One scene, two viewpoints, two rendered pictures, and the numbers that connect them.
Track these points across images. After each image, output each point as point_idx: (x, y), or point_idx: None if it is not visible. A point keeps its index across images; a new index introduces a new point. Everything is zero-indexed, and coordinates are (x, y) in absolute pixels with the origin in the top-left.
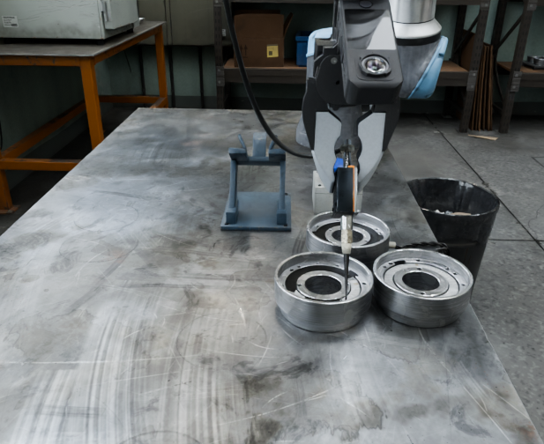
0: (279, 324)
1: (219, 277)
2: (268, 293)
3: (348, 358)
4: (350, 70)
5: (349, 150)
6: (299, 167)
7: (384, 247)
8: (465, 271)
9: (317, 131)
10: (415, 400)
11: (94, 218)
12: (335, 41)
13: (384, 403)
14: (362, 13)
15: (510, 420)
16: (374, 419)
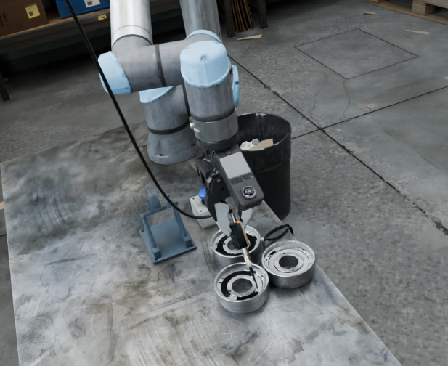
0: (228, 316)
1: (177, 300)
2: (211, 299)
3: (272, 321)
4: (238, 197)
5: (233, 211)
6: (169, 188)
7: (260, 245)
8: (308, 247)
9: (217, 213)
10: (311, 330)
11: (65, 287)
12: (210, 161)
13: (299, 337)
14: (229, 159)
15: (353, 321)
16: (298, 347)
